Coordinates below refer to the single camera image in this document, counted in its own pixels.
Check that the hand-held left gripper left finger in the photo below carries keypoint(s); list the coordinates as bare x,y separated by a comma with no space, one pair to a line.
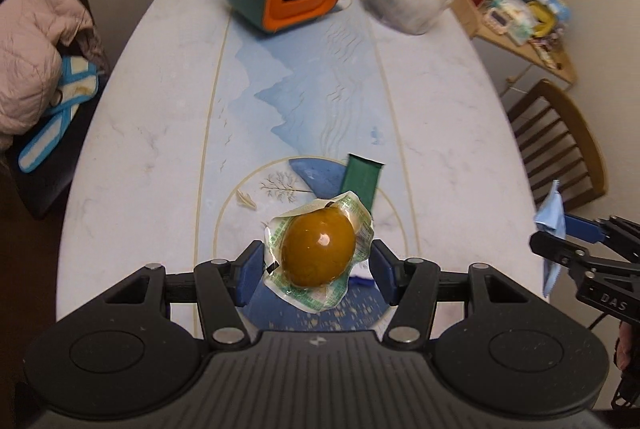
249,275

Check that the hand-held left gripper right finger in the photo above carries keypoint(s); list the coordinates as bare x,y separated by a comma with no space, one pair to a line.
381,270

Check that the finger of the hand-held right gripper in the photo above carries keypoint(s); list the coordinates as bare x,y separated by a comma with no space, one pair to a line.
560,251
582,228

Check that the light blue snack packet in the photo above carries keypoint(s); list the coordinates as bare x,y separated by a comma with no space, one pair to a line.
550,219

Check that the braised egg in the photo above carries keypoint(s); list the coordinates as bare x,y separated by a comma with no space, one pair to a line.
320,249

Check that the person's right hand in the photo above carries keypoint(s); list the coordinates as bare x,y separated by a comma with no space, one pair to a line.
624,349

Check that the wooden chair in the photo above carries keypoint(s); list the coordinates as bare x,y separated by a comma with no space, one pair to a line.
555,144

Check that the dark green snack packet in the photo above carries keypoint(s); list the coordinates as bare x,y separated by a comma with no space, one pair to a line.
361,181

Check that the wooden corner cabinet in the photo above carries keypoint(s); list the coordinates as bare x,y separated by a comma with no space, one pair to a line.
530,54

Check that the white kitchen timer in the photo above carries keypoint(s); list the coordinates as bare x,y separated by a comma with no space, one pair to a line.
496,19

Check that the white tissue pack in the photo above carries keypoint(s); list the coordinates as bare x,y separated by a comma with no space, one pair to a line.
515,11

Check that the blue and white cloth bag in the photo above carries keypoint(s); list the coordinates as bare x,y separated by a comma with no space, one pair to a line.
55,109

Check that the pink padded jacket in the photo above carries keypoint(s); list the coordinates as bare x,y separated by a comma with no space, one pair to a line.
30,59

